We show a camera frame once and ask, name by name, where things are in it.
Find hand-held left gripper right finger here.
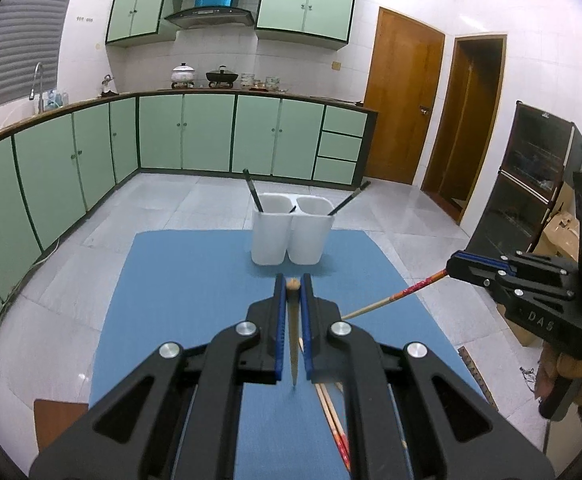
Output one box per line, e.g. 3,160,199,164
300,273,556,480

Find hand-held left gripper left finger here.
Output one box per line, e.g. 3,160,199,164
30,274,289,480

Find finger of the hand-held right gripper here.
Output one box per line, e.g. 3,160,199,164
496,272,576,302
446,251,579,286

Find wooden chopstick red patterned end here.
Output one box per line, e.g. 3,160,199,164
316,384,346,476
342,269,449,321
286,278,302,388

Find white two-compartment utensil holder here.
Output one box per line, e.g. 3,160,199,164
251,192,336,266

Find dark chopstick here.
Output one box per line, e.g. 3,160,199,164
242,168,265,212
327,180,372,217

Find cardboard box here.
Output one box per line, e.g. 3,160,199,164
513,182,582,348

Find bundle of wooden chopsticks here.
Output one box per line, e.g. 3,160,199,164
298,338,352,476

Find yellow measuring ruler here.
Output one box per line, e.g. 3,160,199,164
458,345,499,411

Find blue tablecloth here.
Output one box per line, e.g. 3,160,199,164
88,230,496,480

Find black glass-front cabinet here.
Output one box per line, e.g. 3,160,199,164
463,101,582,271

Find open wooden door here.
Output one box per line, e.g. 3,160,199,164
421,34,508,226

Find closed wooden door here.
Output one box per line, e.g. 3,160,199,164
363,6,446,186

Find green base cabinets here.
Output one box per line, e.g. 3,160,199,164
0,87,378,366

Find brown wooden stool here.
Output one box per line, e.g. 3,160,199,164
33,399,92,453

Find black wok with lid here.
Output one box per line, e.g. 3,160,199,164
206,65,239,88

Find white cooking pot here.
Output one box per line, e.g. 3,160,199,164
171,62,196,89

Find range hood blue chimney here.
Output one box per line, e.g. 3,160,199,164
165,0,254,30

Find chrome kitchen faucet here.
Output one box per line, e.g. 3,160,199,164
30,62,46,113

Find grey window blind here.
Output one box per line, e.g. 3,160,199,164
0,0,79,118

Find green wall cabinets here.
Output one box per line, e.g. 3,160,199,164
105,0,360,51

